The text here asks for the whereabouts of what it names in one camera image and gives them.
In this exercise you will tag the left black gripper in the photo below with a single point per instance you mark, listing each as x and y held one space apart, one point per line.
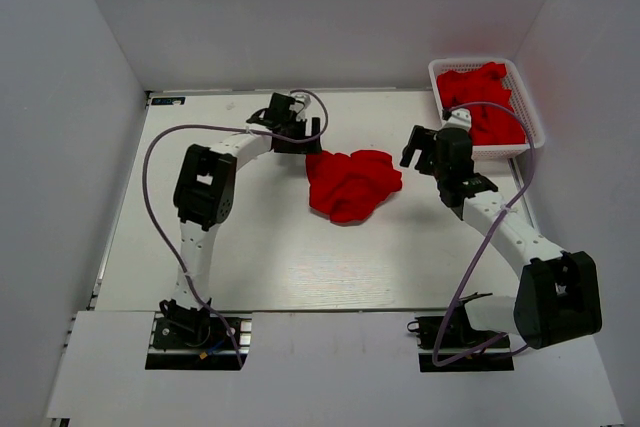
312 147

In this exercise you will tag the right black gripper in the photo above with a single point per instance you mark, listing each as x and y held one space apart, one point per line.
421 138

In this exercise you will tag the red t shirt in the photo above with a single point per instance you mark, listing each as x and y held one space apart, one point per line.
347 188

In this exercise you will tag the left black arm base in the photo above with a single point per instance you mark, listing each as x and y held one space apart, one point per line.
197 340

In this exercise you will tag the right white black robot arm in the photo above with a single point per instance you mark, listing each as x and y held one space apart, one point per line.
557 299

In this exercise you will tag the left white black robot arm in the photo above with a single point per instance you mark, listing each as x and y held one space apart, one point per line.
205 188

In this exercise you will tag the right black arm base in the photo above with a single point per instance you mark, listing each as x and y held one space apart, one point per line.
458 337

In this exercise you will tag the white plastic basket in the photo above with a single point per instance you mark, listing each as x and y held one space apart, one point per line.
504 120

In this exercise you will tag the blue label sticker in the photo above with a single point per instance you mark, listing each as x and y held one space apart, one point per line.
168 101

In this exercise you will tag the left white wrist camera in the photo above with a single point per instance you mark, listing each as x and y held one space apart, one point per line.
301 102

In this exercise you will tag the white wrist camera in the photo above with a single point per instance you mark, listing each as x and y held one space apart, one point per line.
301 102
457 118

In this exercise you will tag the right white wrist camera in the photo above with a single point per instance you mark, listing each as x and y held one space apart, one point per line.
457 118

